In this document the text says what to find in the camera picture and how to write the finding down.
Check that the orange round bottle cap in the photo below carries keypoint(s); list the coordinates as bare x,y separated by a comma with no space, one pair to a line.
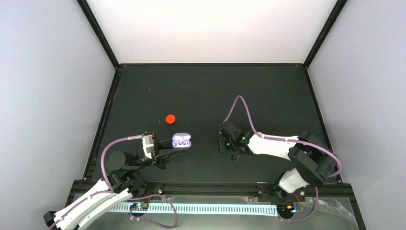
170,119

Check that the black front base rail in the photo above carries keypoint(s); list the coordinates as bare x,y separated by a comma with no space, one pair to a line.
225,189

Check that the light blue slotted cable duct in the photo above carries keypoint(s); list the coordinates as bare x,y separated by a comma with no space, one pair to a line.
209,209

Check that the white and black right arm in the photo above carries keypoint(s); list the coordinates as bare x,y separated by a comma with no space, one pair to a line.
312,162

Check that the black left rear frame post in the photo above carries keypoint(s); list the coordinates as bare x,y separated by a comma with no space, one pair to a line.
86,9

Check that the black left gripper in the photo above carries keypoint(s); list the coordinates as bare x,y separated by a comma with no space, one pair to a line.
163,148

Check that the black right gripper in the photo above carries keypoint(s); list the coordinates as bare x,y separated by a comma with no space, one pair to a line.
221,147

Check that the black frame post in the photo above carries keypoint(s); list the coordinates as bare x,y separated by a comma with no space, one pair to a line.
328,25
86,9

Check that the lavender earbud charging case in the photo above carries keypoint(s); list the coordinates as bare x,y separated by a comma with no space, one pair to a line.
180,137

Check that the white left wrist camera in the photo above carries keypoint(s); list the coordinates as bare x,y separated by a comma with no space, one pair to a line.
148,146

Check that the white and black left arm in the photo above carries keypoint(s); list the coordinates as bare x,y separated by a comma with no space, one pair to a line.
121,181

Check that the black right rear frame post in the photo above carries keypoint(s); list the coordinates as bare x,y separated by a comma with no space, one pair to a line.
328,25

